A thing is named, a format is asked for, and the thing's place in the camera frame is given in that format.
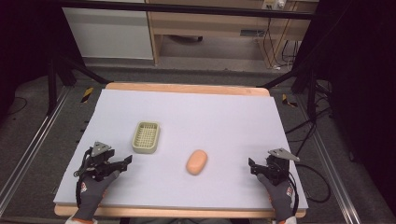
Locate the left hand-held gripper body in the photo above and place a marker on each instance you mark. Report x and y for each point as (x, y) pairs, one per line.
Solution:
(100, 158)

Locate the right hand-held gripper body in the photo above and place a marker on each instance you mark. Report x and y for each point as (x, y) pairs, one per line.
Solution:
(278, 165)

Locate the pale green soap dish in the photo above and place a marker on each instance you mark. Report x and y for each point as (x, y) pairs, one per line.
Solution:
(146, 137)

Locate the orange soap bar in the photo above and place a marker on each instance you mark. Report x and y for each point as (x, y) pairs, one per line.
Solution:
(196, 162)

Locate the person's right hand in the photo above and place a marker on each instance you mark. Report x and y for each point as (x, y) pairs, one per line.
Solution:
(280, 199)

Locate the person's left hand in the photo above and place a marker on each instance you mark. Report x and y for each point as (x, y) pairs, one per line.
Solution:
(93, 194)

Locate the yellow black striped marker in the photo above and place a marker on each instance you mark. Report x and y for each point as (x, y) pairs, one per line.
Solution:
(289, 101)
(87, 94)

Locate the white foam board mat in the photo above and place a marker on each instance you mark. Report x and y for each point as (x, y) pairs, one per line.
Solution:
(199, 118)

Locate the wooden table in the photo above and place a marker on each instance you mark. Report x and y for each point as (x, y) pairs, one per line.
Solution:
(186, 87)

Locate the white cabinet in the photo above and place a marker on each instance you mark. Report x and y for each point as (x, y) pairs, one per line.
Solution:
(109, 32)

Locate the wooden desk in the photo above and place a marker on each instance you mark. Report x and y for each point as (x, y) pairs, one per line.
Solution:
(211, 23)

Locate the white power strip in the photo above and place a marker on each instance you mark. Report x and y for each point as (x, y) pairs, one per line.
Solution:
(274, 3)

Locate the metal floor rail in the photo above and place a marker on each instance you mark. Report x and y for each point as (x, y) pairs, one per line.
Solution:
(333, 174)
(32, 146)

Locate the black metal frame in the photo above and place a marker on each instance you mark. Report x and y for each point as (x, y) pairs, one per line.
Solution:
(186, 8)

